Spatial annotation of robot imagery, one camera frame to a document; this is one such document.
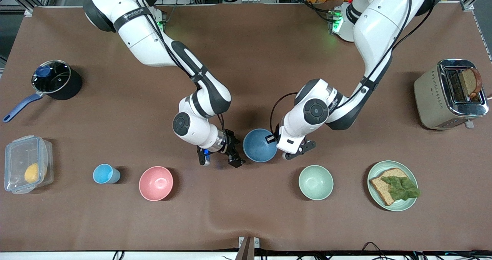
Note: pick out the pink bowl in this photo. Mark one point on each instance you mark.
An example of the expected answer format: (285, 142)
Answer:
(155, 183)

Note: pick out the clear plastic lidded container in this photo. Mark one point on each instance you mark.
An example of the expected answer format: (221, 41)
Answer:
(19, 156)

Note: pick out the brown table cover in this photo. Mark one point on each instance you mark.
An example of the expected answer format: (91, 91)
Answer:
(77, 221)

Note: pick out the blue bowl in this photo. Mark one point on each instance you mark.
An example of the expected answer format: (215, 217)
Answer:
(257, 146)

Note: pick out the pale green plate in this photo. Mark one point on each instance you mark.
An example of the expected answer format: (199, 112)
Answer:
(403, 204)

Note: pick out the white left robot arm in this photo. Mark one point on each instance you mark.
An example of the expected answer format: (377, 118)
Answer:
(376, 29)

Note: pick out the toast slice in toaster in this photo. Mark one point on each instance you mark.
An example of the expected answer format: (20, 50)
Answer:
(469, 83)

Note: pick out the metal table edge bracket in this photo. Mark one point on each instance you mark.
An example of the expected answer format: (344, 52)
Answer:
(256, 242)

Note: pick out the brown bread slice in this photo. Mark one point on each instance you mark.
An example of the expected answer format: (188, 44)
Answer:
(380, 187)

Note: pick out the glass lid with blue knob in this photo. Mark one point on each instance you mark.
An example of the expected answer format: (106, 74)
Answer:
(54, 79)

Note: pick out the pale green bowl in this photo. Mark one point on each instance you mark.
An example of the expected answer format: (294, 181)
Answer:
(316, 182)

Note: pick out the green lettuce leaf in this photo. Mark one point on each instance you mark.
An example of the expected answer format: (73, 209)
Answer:
(401, 189)

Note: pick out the blue cup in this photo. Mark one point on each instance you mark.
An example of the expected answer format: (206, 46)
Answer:
(103, 174)

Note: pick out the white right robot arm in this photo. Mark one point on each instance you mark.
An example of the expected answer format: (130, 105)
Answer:
(146, 40)

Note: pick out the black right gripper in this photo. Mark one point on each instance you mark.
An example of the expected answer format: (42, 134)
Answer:
(229, 141)

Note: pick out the yellow lemon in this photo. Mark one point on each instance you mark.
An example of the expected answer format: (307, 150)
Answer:
(32, 173)

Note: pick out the beige and chrome toaster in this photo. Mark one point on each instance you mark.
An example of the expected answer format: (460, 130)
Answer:
(430, 98)

